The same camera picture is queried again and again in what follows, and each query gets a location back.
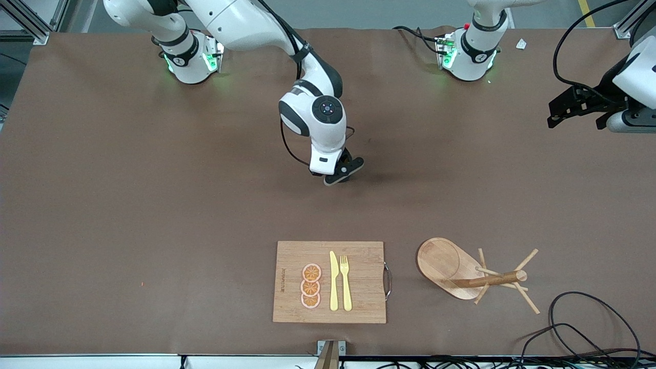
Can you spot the yellow plastic fork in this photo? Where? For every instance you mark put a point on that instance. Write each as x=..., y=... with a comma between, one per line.
x=347, y=292

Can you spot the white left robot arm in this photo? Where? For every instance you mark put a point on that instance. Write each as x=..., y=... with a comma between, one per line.
x=471, y=51

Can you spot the aluminium frame post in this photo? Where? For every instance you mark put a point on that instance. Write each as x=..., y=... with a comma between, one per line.
x=622, y=28
x=38, y=32

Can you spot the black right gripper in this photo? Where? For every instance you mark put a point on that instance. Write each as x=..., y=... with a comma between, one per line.
x=347, y=152

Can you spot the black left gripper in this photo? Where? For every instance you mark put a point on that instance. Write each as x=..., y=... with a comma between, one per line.
x=605, y=87

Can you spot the orange slice toy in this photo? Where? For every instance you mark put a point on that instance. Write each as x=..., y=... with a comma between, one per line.
x=311, y=272

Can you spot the metal bracket with brown bar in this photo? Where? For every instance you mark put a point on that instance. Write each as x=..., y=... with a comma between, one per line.
x=330, y=353

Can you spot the wooden cup rack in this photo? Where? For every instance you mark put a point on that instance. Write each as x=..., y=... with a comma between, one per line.
x=441, y=261

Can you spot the brown table mat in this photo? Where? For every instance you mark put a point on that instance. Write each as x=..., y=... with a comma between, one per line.
x=154, y=205

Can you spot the yellow plastic knife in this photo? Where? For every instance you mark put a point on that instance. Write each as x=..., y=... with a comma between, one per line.
x=333, y=287

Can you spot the wooden cutting board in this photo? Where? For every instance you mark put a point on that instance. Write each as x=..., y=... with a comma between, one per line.
x=359, y=282

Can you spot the small white paper scrap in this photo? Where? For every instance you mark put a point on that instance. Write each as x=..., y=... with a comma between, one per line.
x=521, y=44

